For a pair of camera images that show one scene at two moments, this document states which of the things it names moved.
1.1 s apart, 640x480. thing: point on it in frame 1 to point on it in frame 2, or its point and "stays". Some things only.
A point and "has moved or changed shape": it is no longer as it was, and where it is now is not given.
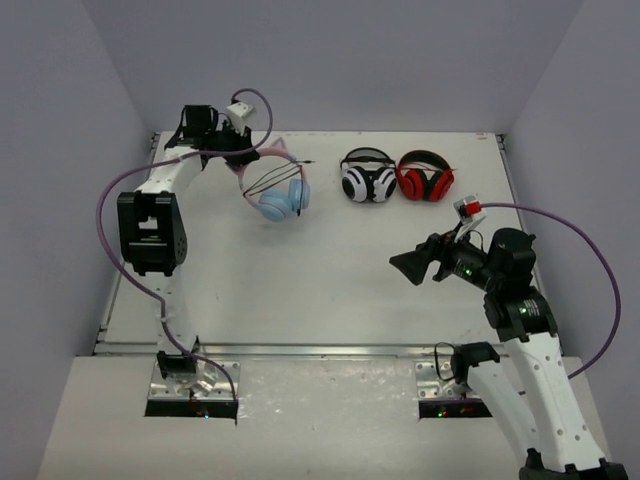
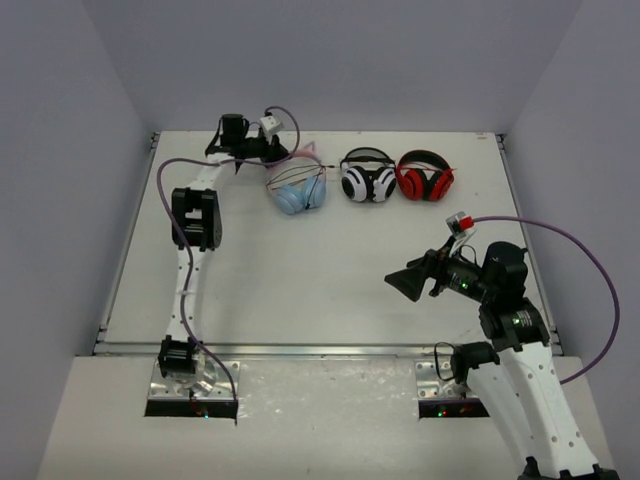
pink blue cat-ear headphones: (279, 205) has moved or changed shape
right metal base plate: (435, 381) stays
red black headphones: (424, 175) stays
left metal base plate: (209, 382) stays
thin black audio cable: (279, 175) to (320, 167)
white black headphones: (367, 173) stays
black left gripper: (237, 153) to (273, 150)
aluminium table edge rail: (280, 350) stays
